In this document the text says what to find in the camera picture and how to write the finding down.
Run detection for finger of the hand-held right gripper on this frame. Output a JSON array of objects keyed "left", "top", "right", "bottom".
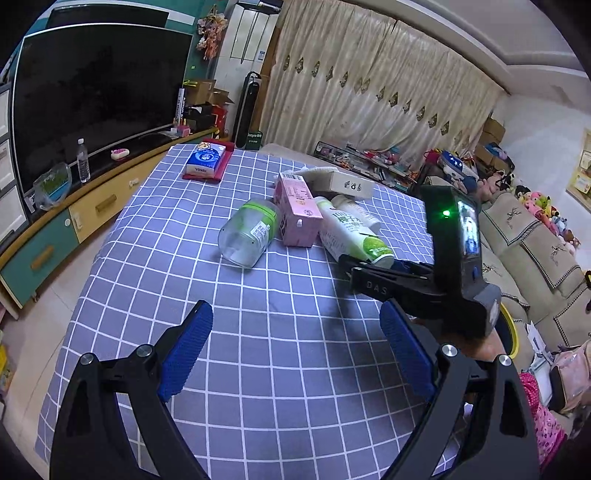
[
  {"left": 393, "top": 259, "right": 437, "bottom": 278},
  {"left": 339, "top": 254, "right": 435, "bottom": 305}
]

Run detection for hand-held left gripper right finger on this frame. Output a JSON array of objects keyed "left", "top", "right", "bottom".
[{"left": 379, "top": 298, "right": 541, "bottom": 480}]

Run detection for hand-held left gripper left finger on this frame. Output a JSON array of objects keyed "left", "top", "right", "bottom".
[{"left": 50, "top": 299, "right": 214, "bottom": 480}]

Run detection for white green drink bottle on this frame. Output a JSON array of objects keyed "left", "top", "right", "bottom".
[{"left": 314, "top": 196, "right": 395, "bottom": 268}]

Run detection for black bin with yellow rim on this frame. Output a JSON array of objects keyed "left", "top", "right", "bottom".
[{"left": 496, "top": 300, "right": 522, "bottom": 372}]

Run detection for person's right hand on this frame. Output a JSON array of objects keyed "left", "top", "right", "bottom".
[{"left": 462, "top": 332, "right": 504, "bottom": 360}]

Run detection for plain white bottle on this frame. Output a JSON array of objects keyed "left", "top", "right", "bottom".
[{"left": 331, "top": 194, "right": 384, "bottom": 236}]

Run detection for beige sofa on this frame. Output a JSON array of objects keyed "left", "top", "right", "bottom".
[{"left": 422, "top": 175, "right": 591, "bottom": 352}]

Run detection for pile of plush toys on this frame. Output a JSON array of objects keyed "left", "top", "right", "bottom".
[{"left": 425, "top": 148, "right": 583, "bottom": 254}]

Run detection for blue checkered tablecloth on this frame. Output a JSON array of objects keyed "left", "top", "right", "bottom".
[{"left": 34, "top": 143, "right": 462, "bottom": 480}]

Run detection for flat white box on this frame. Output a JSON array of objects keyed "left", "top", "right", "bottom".
[{"left": 307, "top": 168, "right": 377, "bottom": 200}]

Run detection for pink milk carton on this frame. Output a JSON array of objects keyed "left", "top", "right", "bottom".
[{"left": 275, "top": 173, "right": 322, "bottom": 247}]

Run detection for cluttered glass low table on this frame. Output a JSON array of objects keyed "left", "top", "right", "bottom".
[{"left": 314, "top": 141, "right": 416, "bottom": 190}]

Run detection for stacked cardboard boxes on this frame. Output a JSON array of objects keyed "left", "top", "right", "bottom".
[{"left": 475, "top": 117, "right": 515, "bottom": 174}]

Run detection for clear bottle with green band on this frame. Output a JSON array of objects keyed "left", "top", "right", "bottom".
[{"left": 218, "top": 198, "right": 282, "bottom": 268}]

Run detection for person's pink floral clothing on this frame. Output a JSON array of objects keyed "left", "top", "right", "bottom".
[{"left": 517, "top": 371, "right": 568, "bottom": 469}]

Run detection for floral bed sheet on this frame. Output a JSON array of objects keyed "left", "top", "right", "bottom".
[{"left": 261, "top": 143, "right": 319, "bottom": 169}]

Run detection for pink bag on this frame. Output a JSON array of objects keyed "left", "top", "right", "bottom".
[{"left": 549, "top": 342, "right": 591, "bottom": 411}]

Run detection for green yellow television cabinet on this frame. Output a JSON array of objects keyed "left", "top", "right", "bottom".
[{"left": 0, "top": 127, "right": 218, "bottom": 319}]

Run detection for blue tissue pack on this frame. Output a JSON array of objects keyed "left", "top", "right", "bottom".
[{"left": 185, "top": 142, "right": 228, "bottom": 177}]

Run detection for beige patterned curtains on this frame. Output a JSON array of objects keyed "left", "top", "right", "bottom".
[{"left": 256, "top": 0, "right": 509, "bottom": 181}]

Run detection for glass bowl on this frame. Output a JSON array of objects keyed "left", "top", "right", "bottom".
[{"left": 32, "top": 162, "right": 73, "bottom": 212}]

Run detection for clear water bottle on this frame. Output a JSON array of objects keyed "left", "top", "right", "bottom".
[{"left": 75, "top": 137, "right": 92, "bottom": 184}]

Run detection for black tower fan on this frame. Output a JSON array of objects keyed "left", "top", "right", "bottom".
[{"left": 231, "top": 71, "right": 263, "bottom": 148}]

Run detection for white plastic drawer unit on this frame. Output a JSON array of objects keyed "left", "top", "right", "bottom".
[{"left": 0, "top": 80, "right": 31, "bottom": 241}]

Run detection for open cardboard box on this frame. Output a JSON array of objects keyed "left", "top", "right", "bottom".
[{"left": 184, "top": 78, "right": 235, "bottom": 116}]

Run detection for large black television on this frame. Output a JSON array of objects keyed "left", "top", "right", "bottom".
[{"left": 9, "top": 23, "right": 194, "bottom": 195}]

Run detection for white standing air conditioner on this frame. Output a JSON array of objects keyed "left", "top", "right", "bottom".
[{"left": 213, "top": 0, "right": 283, "bottom": 139}]

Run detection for artificial flower decoration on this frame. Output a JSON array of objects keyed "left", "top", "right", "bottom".
[{"left": 196, "top": 4, "right": 228, "bottom": 61}]

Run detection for yellow wall poster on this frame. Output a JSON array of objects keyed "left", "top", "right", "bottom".
[{"left": 566, "top": 150, "right": 591, "bottom": 195}]

